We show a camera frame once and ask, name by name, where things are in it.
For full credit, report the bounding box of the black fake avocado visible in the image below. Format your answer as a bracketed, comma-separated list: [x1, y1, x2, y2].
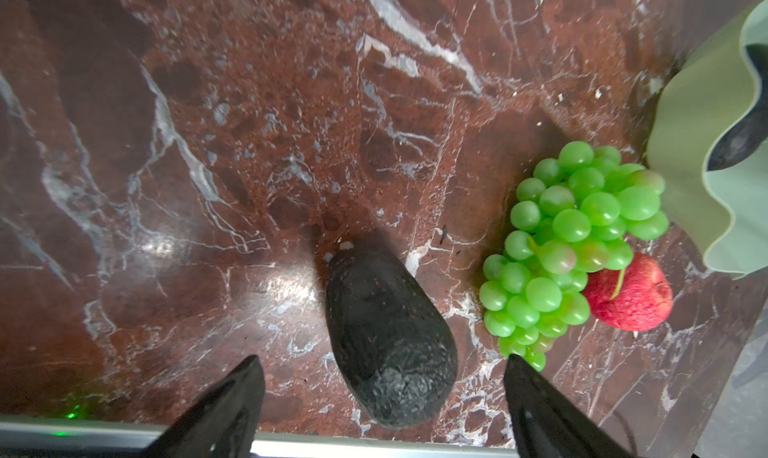
[707, 45, 767, 171]
[325, 246, 459, 429]

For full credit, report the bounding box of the red fake apple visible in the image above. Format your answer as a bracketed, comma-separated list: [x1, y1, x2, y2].
[582, 253, 673, 332]

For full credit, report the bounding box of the pale green wavy fruit bowl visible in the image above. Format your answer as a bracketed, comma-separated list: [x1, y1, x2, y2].
[646, 0, 767, 279]

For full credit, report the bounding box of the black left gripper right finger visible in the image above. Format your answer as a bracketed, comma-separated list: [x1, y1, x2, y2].
[503, 354, 632, 458]

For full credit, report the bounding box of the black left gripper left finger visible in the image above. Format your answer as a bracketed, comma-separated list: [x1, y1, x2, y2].
[142, 355, 265, 457]

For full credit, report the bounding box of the green fake grape bunch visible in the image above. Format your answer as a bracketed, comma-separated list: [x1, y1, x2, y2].
[479, 141, 670, 371]

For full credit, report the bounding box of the aluminium frame rail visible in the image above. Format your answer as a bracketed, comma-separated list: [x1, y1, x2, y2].
[1, 415, 518, 457]

